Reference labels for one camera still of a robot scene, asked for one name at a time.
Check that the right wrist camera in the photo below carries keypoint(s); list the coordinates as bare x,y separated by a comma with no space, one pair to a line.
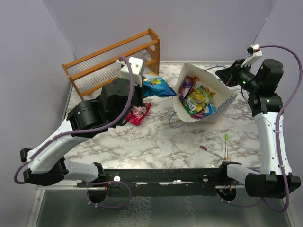
254,53

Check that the blue gummy snack bag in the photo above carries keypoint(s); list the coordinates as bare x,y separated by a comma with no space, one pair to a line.
154,85

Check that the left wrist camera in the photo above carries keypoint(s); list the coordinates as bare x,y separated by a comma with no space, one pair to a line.
137,67

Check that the purple marker pen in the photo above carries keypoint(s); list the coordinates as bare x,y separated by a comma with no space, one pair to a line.
211,152

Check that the green snack bag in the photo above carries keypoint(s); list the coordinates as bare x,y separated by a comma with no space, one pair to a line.
196,102

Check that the blue checkered paper bag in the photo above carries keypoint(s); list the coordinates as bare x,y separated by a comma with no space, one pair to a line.
220,102

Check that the red pink snack bag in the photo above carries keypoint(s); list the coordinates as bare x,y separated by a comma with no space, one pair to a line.
131,118

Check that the orange wooden rack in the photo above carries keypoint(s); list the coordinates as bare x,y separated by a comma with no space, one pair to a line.
91,72

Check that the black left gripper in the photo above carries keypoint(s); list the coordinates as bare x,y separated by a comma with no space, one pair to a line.
140,89

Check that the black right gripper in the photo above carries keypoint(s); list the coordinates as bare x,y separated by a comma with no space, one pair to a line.
228,75

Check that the green marker pen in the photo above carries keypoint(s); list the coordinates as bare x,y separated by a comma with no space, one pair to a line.
226,138

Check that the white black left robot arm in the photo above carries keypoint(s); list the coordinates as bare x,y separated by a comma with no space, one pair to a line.
46,164

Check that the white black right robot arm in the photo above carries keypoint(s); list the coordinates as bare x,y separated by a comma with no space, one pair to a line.
275,177

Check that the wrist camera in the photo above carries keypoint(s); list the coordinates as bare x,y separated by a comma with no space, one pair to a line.
137,67
254,53

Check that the purple snack bag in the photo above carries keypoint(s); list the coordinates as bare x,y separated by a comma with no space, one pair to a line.
185,88

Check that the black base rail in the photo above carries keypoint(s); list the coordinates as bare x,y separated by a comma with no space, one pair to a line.
170,182

